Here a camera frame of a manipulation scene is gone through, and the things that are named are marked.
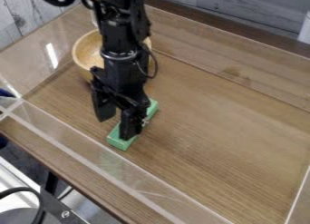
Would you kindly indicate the green rectangular block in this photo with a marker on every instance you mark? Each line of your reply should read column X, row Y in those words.
column 113, row 139

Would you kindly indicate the black metal bracket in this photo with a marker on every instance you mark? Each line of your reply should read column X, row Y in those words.
column 57, row 213

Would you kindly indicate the clear acrylic tray enclosure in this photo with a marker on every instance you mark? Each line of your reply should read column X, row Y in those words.
column 223, row 155

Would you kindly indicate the brown wooden bowl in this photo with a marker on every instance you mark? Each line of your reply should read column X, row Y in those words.
column 85, row 53

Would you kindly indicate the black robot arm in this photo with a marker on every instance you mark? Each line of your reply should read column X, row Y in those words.
column 121, row 23

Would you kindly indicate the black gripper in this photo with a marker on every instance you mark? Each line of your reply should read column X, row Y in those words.
column 117, row 89

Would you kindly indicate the black table leg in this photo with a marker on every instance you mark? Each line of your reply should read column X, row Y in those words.
column 51, row 183

